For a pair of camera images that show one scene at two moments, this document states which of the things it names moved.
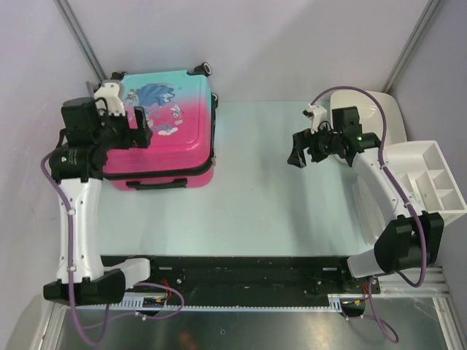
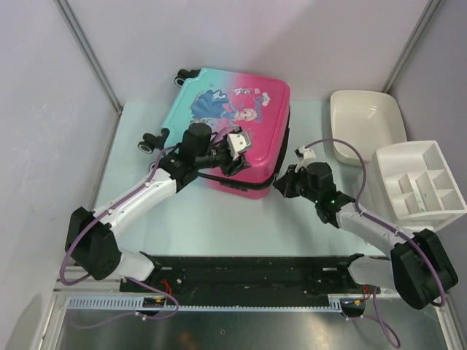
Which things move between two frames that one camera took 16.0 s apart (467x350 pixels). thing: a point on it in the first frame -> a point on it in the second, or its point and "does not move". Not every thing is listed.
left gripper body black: (115, 133) -> (220, 157)
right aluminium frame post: (410, 47) does not move
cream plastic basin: (371, 117) does not move
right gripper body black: (323, 145) -> (295, 183)
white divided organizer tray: (424, 173) does not move
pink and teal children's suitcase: (180, 106) -> (257, 104)
